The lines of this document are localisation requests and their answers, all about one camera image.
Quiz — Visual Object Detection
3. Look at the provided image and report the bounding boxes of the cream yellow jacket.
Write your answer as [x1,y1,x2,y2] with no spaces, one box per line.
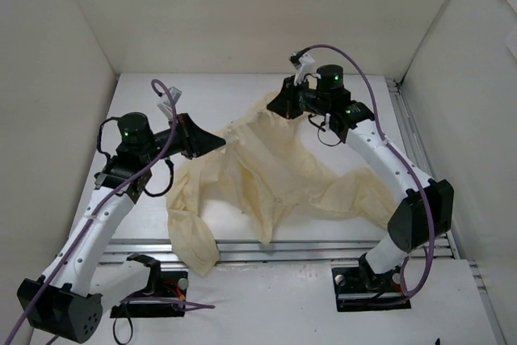
[166,94,397,276]

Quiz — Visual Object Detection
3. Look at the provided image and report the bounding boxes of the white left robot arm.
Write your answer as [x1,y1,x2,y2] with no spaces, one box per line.
[17,112,225,343]

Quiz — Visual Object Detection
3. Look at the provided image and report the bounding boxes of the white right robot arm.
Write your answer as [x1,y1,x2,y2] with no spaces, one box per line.
[267,63,454,290]

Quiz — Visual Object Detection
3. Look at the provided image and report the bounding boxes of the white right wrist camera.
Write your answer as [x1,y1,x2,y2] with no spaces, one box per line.
[289,53,315,86]

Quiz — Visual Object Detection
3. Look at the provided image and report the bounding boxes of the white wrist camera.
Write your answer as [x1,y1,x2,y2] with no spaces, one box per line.
[157,86,182,122]
[289,53,315,86]

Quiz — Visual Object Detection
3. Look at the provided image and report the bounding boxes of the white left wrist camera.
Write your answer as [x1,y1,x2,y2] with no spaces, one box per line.
[157,86,182,122]

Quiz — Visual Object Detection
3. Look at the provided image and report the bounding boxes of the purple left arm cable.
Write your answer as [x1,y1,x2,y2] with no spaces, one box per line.
[0,78,216,345]

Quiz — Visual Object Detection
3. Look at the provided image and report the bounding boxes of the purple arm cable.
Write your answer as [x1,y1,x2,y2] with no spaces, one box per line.
[298,43,437,301]
[0,78,216,345]

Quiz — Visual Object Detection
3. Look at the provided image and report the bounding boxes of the right aluminium rail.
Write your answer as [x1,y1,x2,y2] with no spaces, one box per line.
[385,78,506,345]

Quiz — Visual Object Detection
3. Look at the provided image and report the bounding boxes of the aluminium rail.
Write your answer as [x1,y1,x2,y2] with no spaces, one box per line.
[100,239,457,268]
[385,78,506,345]

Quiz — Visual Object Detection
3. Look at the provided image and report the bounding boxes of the front aluminium rail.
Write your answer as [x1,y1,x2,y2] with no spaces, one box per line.
[100,239,457,268]

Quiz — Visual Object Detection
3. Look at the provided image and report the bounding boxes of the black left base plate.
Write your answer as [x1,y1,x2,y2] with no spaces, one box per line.
[109,270,188,319]

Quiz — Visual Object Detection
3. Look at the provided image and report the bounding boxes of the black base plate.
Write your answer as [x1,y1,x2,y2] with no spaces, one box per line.
[331,266,411,313]
[109,270,188,319]

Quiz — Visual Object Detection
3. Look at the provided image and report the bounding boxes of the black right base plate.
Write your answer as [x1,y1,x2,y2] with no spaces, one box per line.
[331,266,411,313]

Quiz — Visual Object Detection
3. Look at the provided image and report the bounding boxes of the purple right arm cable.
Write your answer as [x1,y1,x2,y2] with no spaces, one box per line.
[298,43,437,301]

